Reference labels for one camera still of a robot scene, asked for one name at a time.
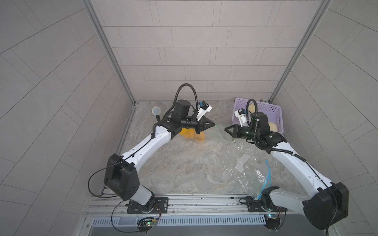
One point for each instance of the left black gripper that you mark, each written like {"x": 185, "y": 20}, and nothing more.
{"x": 200, "y": 126}

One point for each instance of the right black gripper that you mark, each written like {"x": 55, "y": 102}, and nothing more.
{"x": 235, "y": 133}

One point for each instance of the orange yellow pear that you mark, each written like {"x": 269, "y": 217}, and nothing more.
{"x": 200, "y": 137}
{"x": 188, "y": 133}

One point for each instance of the clear bag blue zip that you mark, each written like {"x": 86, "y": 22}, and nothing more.
{"x": 253, "y": 176}

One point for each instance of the clear bag green zip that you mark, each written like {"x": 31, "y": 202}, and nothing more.
{"x": 218, "y": 132}

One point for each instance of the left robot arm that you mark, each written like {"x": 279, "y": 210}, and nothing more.
{"x": 121, "y": 173}

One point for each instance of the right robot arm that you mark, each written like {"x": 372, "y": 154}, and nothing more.
{"x": 325, "y": 202}

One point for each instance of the purple plastic basket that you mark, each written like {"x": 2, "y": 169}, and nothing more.
{"x": 273, "y": 112}

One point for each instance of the black stand with white disc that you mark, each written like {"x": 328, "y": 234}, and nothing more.
{"x": 156, "y": 111}

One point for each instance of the right circuit board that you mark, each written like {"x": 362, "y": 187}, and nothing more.
{"x": 272, "y": 221}

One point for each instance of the circuit board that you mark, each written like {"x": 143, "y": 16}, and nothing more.
{"x": 147, "y": 223}
{"x": 272, "y": 221}

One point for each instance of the left circuit board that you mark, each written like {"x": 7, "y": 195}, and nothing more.
{"x": 147, "y": 223}

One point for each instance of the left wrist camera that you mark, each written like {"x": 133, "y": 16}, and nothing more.
{"x": 204, "y": 108}

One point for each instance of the aluminium frame rail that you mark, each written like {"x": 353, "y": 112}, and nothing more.
{"x": 199, "y": 206}

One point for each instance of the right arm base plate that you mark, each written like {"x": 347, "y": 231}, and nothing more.
{"x": 254, "y": 205}

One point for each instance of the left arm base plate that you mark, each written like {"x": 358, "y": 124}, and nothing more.
{"x": 157, "y": 205}

